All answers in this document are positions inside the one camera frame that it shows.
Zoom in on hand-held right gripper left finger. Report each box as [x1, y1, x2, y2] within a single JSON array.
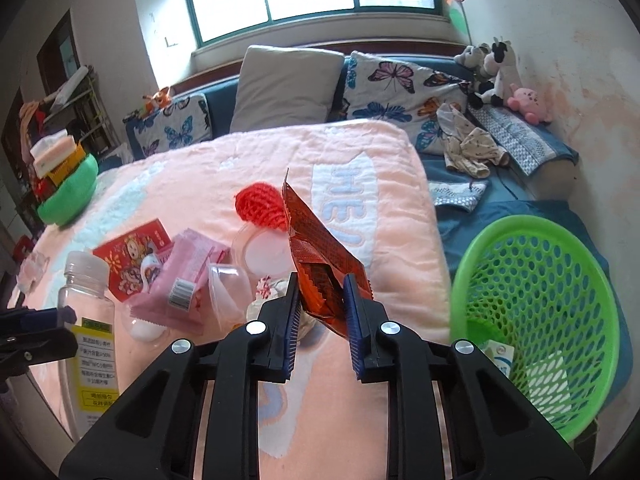
[[59, 271, 303, 480]]

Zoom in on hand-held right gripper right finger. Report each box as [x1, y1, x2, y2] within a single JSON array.
[[342, 274, 583, 480]]

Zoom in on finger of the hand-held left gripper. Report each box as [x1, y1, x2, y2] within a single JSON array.
[[0, 307, 75, 333], [0, 329, 76, 378]]

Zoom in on white wrapper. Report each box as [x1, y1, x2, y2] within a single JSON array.
[[245, 276, 316, 343]]

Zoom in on clear plastic wrap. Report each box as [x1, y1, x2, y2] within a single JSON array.
[[17, 254, 51, 292]]

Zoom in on clear plastic bottle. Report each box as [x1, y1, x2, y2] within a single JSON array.
[[56, 251, 121, 441]]

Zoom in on clear plastic cup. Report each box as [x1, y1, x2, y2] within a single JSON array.
[[207, 262, 253, 333]]

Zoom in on clear round plastic lid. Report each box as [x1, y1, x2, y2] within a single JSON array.
[[231, 222, 296, 281]]

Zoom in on orange-red snack wrapper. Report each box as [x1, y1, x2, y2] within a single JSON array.
[[281, 167, 375, 343]]

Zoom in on red printed envelope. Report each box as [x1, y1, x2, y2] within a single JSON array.
[[92, 218, 173, 303]]

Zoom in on red foam mesh net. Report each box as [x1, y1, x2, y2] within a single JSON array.
[[235, 183, 291, 233]]

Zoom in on pink snack packet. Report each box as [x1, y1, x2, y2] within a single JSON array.
[[129, 228, 232, 337]]

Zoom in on green plastic basket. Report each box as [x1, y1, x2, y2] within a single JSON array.
[[450, 215, 635, 443]]

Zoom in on green bowl with sponges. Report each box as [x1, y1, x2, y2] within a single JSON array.
[[37, 152, 99, 226]]

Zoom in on white carton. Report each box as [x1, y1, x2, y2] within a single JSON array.
[[482, 340, 516, 378]]

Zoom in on yellow box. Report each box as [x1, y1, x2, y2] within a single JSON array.
[[47, 142, 86, 186]]

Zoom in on small patterned cloth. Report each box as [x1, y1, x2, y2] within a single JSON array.
[[430, 180, 488, 208]]

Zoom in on pink white tissue pack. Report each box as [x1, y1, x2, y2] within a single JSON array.
[[30, 129, 78, 173]]

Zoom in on pink fleece blanket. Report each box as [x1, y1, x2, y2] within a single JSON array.
[[20, 119, 453, 480]]

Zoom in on red clothes pile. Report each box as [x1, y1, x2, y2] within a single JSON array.
[[20, 101, 48, 161]]

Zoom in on blue sofa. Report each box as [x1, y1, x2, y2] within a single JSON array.
[[122, 52, 628, 311]]

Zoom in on crumpled cream clothes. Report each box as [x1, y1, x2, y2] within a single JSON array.
[[437, 102, 511, 179]]

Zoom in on metal storage rack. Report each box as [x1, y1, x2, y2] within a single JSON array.
[[42, 65, 126, 161]]

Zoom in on small butterfly print pillow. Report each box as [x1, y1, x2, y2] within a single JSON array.
[[125, 92, 213, 161]]

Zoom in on large butterfly print pillow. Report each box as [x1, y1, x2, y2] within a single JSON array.
[[327, 51, 473, 156]]

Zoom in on grey pillow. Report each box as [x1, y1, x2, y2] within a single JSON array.
[[229, 45, 346, 135]]

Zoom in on orange fox plush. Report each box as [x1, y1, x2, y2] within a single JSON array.
[[141, 86, 173, 113]]

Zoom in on grey sofa armrest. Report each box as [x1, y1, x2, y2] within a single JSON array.
[[525, 157, 581, 201]]

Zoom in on blue white patterned cloth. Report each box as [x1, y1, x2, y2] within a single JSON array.
[[467, 105, 581, 176]]

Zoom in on dark wooden door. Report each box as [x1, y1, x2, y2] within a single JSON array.
[[37, 10, 81, 96]]

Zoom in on pink plush toy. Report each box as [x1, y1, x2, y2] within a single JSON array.
[[507, 86, 553, 125]]

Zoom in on grey plush toy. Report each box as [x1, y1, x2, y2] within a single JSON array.
[[454, 44, 491, 81]]

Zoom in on cow plush toy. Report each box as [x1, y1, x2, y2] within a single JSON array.
[[472, 36, 523, 107]]

